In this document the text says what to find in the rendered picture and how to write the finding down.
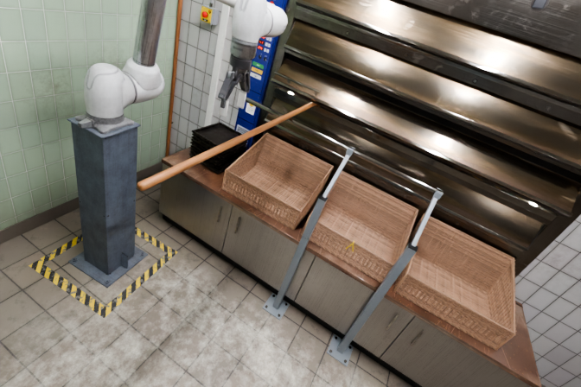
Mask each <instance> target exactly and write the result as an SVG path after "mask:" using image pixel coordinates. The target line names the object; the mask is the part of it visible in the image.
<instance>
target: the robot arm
mask: <svg viewBox="0 0 581 387"><path fill-rule="evenodd" d="M216 1H218V2H221V3H224V4H225V5H228V6H230V7H232V8H234V11H233V21H232V30H233V34H232V40H231V46H230V53H231V59H230V65H231V66H232V67H233V69H232V71H231V72H230V71H227V74H226V77H225V79H224V82H223V84H222V87H221V89H220V92H219V95H218V98H221V100H220V109H219V115H220V116H222V117H227V108H228V103H229V99H228V98H229V96H230V94H231V92H232V91H233V89H234V87H235V86H236V85H237V84H238V83H239V85H240V88H241V90H242V91H241V90H239V97H238V102H237V107H239V108H241V109H244V105H245V101H246V93H247V92H248V93H249V90H250V88H251V87H250V71H251V64H252V59H253V58H254V57H255V54H256V49H257V46H258V41H259V38H261V37H265V38H271V37H276V36H279V35H281V34H282V33H283V32H284V30H285V28H286V25H287V23H288V20H287V16H286V14H285V13H284V11H283V10H282V9H280V8H279V7H277V6H275V4H273V3H268V2H266V0H216ZM166 3H167V0H141V3H140V9H139V15H138V21H137V32H136V39H135V45H134V52H133V57H131V58H130V59H128V60H127V61H126V63H125V65H124V68H123V69H122V71H121V70H120V69H118V68H117V67H115V66H113V65H111V64H107V63H98V64H94V65H93V66H91V67H90V68H89V69H88V71H87V73H86V77H85V81H84V99H85V105H86V114H84V115H79V116H76V117H75V120H76V121H79V122H78V126H79V127H80V128H90V127H91V128H93V129H95V130H97V131H98V132H99V133H100V134H107V133H109V132H110V131H113V130H117V129H120V128H123V127H125V126H129V125H133V124H134V121H132V120H130V119H128V118H126V117H124V108H126V107H127V106H129V105H131V104H137V103H142V102H145V101H148V100H151V99H153V98H156V97H158V96H159V95H160V94H161V93H162V92H163V89H164V86H165V83H164V78H163V76H162V75H161V73H160V69H159V67H158V65H157V64H156V55H157V50H158V45H159V41H160V35H161V31H162V25H163V18H164V12H165V8H166Z"/></svg>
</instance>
